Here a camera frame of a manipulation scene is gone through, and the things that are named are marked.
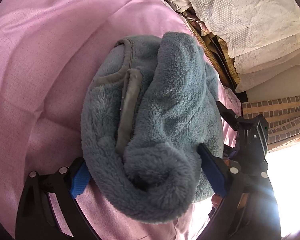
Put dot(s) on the brown checkered curtain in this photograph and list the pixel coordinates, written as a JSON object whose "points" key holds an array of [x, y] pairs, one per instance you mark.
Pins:
{"points": [[283, 117]]}

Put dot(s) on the pink bed sheet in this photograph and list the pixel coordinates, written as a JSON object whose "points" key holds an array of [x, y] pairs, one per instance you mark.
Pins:
{"points": [[50, 51]]}

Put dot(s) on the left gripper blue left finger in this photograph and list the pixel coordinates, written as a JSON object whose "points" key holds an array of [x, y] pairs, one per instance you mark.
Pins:
{"points": [[80, 181]]}

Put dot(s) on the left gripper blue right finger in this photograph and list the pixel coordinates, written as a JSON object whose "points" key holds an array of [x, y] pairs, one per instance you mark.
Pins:
{"points": [[212, 171]]}

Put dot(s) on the white lace cover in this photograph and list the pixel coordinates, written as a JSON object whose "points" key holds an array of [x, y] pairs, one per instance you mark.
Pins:
{"points": [[262, 36]]}

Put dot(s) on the person right hand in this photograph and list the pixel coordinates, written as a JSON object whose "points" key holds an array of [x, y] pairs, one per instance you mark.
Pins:
{"points": [[217, 199]]}

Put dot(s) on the blue fleece zip jacket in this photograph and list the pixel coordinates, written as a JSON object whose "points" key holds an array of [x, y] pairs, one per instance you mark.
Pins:
{"points": [[150, 105]]}

